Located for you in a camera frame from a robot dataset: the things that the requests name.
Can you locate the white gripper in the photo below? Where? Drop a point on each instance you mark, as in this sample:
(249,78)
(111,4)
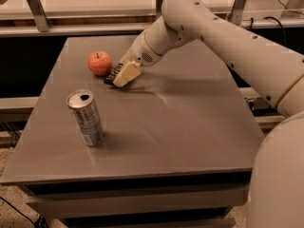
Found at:
(138,55)

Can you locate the black rxbar chocolate wrapper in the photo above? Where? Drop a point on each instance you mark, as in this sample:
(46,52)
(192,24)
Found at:
(109,79)

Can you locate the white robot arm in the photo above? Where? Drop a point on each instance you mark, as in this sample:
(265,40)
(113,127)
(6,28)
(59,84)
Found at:
(276,73)

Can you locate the red apple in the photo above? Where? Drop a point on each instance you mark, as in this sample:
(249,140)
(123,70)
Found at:
(99,63)

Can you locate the silver drink can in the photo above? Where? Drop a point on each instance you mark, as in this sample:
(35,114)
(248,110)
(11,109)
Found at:
(82,106)

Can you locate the grey drawer cabinet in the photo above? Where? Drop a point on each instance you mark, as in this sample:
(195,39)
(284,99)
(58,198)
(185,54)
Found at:
(179,142)

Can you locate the left metal bracket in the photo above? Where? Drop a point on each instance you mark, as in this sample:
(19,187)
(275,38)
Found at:
(39,15)

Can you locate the right metal bracket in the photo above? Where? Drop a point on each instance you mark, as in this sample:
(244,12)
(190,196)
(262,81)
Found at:
(235,15)

